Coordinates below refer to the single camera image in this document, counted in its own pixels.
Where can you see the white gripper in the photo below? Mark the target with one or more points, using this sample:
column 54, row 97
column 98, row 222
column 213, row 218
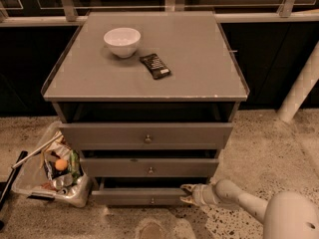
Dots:
column 200, row 195

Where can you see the grey bottom drawer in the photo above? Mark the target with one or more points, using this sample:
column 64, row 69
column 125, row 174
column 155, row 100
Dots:
column 153, row 191

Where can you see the grey drawer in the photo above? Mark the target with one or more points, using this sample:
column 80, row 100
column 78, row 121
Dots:
column 153, row 191
column 146, row 135
column 149, row 167

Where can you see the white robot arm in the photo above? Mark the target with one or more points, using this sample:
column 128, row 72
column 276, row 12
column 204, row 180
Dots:
column 287, row 215

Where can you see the grey middle drawer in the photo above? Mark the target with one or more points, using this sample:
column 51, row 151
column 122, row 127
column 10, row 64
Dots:
column 149, row 167

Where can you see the grey drawer cabinet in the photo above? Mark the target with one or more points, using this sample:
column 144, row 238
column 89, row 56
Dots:
column 91, row 84

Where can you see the grey top drawer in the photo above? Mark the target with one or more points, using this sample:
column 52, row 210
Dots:
column 146, row 135

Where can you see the green snack bag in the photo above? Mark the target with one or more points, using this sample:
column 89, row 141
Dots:
column 74, row 166

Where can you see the black snack bar wrapper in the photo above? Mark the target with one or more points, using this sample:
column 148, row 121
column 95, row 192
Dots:
column 156, row 66

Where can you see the orange fruit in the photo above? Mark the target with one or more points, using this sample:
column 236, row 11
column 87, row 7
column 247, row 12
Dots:
column 61, row 164

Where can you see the silver can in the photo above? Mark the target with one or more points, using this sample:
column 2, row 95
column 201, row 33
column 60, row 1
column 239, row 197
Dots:
column 58, row 184

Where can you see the clear plastic bin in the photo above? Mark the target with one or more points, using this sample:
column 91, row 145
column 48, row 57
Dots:
column 37, row 173

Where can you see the white stick in bin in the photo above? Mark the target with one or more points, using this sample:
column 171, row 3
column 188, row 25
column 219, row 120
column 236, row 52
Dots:
column 36, row 151

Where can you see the white ceramic bowl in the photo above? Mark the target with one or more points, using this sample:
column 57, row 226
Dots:
column 123, row 42

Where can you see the black flat object on floor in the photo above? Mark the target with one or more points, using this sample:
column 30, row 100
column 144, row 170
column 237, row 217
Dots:
column 5, row 188

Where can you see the white diagonal post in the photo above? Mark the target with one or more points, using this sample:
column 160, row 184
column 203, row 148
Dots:
column 301, row 88

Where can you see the metal railing frame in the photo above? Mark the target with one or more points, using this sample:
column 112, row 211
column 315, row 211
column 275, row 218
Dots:
column 20, row 13

